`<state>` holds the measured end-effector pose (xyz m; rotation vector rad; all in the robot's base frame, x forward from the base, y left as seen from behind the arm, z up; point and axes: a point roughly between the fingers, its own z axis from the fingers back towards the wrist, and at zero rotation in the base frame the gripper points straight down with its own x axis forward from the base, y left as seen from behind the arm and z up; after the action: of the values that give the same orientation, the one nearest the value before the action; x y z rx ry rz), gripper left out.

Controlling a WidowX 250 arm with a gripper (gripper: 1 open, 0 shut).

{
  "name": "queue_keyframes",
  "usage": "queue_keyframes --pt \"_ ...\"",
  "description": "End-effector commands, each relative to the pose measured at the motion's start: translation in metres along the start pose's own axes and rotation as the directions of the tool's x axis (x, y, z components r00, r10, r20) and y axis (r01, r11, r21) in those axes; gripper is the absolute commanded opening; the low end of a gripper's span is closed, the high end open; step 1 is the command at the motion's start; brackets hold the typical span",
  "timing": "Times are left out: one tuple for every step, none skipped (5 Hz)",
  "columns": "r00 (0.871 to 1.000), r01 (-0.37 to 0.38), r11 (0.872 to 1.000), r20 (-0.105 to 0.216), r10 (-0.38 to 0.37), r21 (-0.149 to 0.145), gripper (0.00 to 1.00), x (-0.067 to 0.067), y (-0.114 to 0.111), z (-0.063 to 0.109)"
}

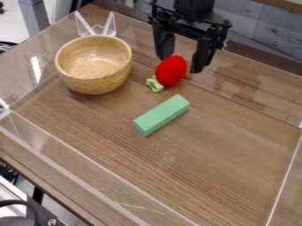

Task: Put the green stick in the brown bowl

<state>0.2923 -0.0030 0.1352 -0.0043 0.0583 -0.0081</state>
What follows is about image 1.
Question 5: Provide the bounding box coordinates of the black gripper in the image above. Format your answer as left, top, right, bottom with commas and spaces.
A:
150, 1, 232, 73

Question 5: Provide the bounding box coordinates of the green rectangular block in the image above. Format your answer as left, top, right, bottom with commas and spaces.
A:
134, 94, 190, 137

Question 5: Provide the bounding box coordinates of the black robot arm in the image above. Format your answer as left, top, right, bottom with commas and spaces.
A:
150, 0, 232, 73

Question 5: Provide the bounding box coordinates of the light wooden bowl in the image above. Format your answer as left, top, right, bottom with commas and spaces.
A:
55, 35, 132, 95

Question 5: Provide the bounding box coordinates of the red knitted toy fruit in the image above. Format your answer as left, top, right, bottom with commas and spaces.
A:
156, 56, 187, 87

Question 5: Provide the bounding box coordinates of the clear acrylic tray enclosure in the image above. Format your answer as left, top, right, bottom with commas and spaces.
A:
0, 16, 302, 226

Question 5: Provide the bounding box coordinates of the grey table leg post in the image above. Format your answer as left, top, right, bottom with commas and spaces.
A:
17, 0, 49, 36

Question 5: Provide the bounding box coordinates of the black metal bracket lower left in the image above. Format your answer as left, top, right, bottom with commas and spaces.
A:
27, 198, 67, 226

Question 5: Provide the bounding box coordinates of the black cable at lower left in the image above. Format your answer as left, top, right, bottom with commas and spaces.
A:
0, 200, 41, 226

